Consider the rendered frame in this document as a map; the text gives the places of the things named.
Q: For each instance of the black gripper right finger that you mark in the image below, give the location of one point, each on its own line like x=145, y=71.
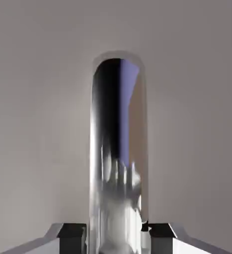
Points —
x=161, y=238

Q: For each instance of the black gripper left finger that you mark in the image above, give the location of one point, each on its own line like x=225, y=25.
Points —
x=71, y=238

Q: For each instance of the grey drawer front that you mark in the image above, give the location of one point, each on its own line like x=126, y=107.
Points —
x=28, y=99

